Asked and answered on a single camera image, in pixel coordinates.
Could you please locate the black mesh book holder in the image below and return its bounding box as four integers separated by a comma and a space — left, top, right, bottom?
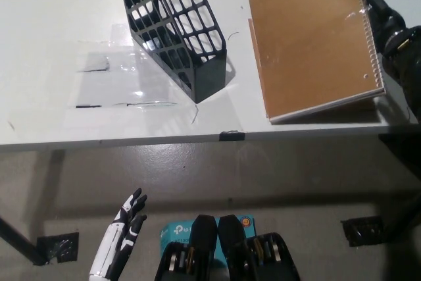
114, 0, 228, 104

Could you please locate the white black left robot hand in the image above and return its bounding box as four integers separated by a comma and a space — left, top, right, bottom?
89, 188, 148, 278

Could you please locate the clear plastic sheet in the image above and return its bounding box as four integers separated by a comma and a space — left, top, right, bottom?
68, 24, 243, 130

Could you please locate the black table edge clip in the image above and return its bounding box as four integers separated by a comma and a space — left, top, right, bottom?
219, 130, 246, 141

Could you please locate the black table leg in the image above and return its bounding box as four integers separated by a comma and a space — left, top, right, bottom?
384, 195, 421, 245
0, 217, 43, 266

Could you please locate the teal tp-link box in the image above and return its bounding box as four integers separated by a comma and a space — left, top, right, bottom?
160, 214, 256, 281

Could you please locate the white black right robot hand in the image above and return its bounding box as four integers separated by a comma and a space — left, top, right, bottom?
347, 0, 409, 41

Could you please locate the gray tape patch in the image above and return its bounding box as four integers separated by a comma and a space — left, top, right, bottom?
76, 55, 110, 73

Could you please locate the brown spiral notebook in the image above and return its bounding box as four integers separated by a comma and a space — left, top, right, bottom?
247, 17, 378, 113
246, 0, 386, 125

